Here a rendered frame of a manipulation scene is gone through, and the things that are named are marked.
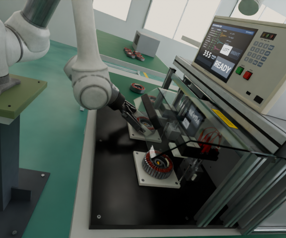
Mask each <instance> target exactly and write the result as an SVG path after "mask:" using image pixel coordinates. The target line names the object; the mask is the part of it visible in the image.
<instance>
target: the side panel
mask: <svg viewBox="0 0 286 238"><path fill-rule="evenodd" d="M237 228H238V230H240V233H241V235H278V234H286V190H285V191H284V192H283V193H282V194H281V195H279V196H278V197H277V198H276V199H275V200H274V201H273V202H272V203H271V204H270V205H269V206H267V207H266V208H265V209H264V210H263V211H262V212H261V213H260V214H259V215H258V216H256V217H255V218H254V219H253V220H252V221H251V222H250V223H249V224H248V225H247V226H246V227H244V228H243V229H242V228H241V227H240V226H238V227H237Z"/></svg>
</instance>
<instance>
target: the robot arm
mask: <svg viewBox="0 0 286 238"><path fill-rule="evenodd" d="M71 1H72V8H73V14H74V21H75V28H76V40H77V55H75V56H73V57H71V58H70V59H69V60H68V62H67V63H66V64H65V66H64V72H65V74H66V75H67V77H68V78H69V79H70V81H72V87H73V93H74V98H75V100H76V101H77V102H78V104H79V105H80V106H82V107H83V108H85V109H87V110H97V109H102V108H104V107H105V106H109V107H110V108H111V109H113V110H114V111H116V110H120V112H121V113H122V114H121V116H122V117H123V118H124V119H125V120H126V121H127V122H128V123H129V124H130V125H131V126H132V127H133V128H134V129H135V130H136V131H137V132H138V131H140V132H142V133H143V130H142V126H141V124H140V123H139V121H138V120H137V119H136V118H135V116H136V117H138V113H137V110H136V107H135V106H134V105H132V104H131V103H129V102H128V101H126V100H125V96H124V95H123V94H121V93H120V92H119V89H118V88H117V87H116V86H115V85H114V84H112V82H111V81H110V77H109V71H108V66H107V65H106V64H105V63H104V62H103V61H102V60H101V58H100V54H99V49H98V43H97V36H96V29H95V21H94V12H93V1H92V0H71ZM59 2H60V0H27V1H26V4H25V6H24V8H23V10H21V11H16V12H14V13H13V14H12V16H11V17H10V18H9V19H8V20H7V21H6V22H5V23H3V22H2V21H1V20H0V95H1V93H3V92H4V91H6V90H8V89H10V88H11V87H13V86H15V85H18V84H20V83H21V80H20V79H17V78H11V77H9V72H8V68H9V67H11V66H12V65H13V64H15V63H22V62H28V61H32V60H37V59H40V58H41V57H43V56H44V55H45V54H46V53H47V52H48V50H49V48H50V40H49V36H50V32H49V29H48V26H47V25H48V23H49V21H50V19H51V17H52V16H53V14H54V12H55V10H56V8H57V6H58V4H59ZM133 113H134V115H133Z"/></svg>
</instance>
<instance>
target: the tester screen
mask: <svg viewBox="0 0 286 238"><path fill-rule="evenodd" d="M253 34H254V31H249V30H244V29H239V28H234V27H229V26H224V25H218V24H212V27H211V29H210V31H209V33H208V35H207V37H206V39H205V41H204V43H203V45H202V47H201V50H200V52H199V54H198V55H199V56H201V57H203V58H205V59H206V60H208V61H210V62H211V63H212V64H211V66H210V67H209V66H208V65H206V64H204V63H203V62H201V61H199V60H198V59H197V58H196V60H195V61H197V62H198V63H200V64H201V65H203V66H205V67H206V68H207V69H209V70H211V71H212V72H214V73H215V74H217V75H218V76H220V77H221V78H223V79H225V80H226V79H227V78H225V77H223V76H222V75H220V74H218V73H217V72H215V71H214V70H212V69H211V68H212V66H213V64H214V62H215V60H216V58H217V56H220V57H222V58H224V59H226V60H228V61H230V62H232V63H234V64H236V63H237V61H238V60H236V59H234V58H231V57H229V56H227V55H224V54H222V53H220V51H221V49H222V47H223V46H224V44H226V45H228V46H231V47H234V48H237V49H240V50H242V52H243V51H244V49H245V48H246V46H247V44H248V42H249V41H250V39H251V37H252V36H253ZM205 50H208V51H210V52H212V55H211V57H210V59H209V58H207V57H205V56H203V53H204V51H205ZM241 54H242V53H241ZM240 56H241V55H240ZM240 56H239V58H240ZM197 57H198V56H197ZM239 58H238V59H239ZM232 69H233V68H232ZM228 76H229V75H228Z"/></svg>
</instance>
